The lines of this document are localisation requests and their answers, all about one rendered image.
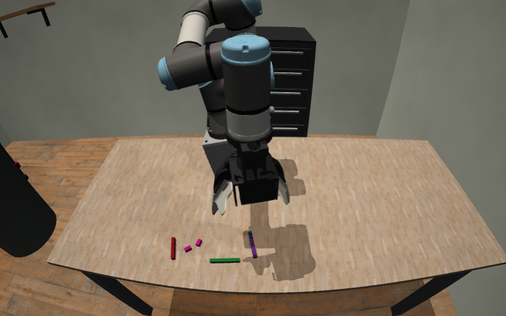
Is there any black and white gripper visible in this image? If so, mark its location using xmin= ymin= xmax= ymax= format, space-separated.
xmin=211 ymin=123 xmax=290 ymax=215

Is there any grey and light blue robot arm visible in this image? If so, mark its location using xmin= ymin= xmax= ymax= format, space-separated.
xmin=157 ymin=0 xmax=275 ymax=143

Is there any purple rod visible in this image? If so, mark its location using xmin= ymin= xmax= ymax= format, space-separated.
xmin=250 ymin=238 xmax=258 ymax=259

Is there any green rod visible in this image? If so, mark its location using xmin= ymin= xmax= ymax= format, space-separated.
xmin=210 ymin=258 xmax=240 ymax=263

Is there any dark red rod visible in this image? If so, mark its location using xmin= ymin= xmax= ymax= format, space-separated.
xmin=171 ymin=237 xmax=176 ymax=260

